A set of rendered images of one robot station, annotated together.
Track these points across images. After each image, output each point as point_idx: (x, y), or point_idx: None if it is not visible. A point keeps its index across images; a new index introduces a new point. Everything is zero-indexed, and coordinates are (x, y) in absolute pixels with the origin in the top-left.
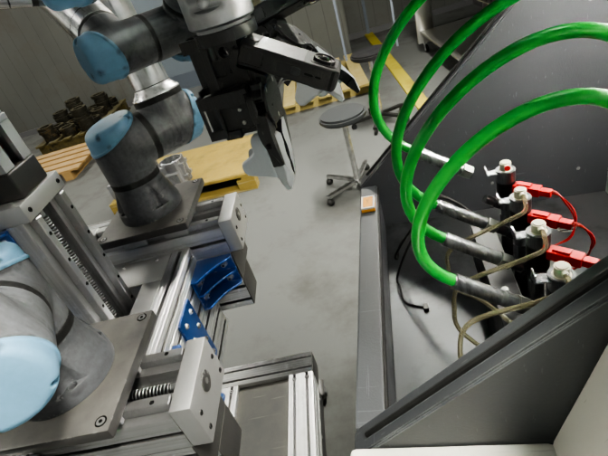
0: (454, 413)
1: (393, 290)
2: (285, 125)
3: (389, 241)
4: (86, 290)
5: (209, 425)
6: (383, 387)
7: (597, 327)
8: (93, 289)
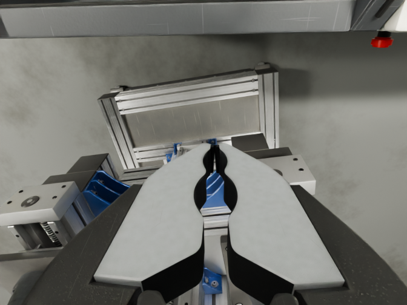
0: None
1: (110, 0)
2: (122, 239)
3: (16, 3)
4: (191, 299)
5: (297, 160)
6: (312, 0)
7: None
8: (185, 294)
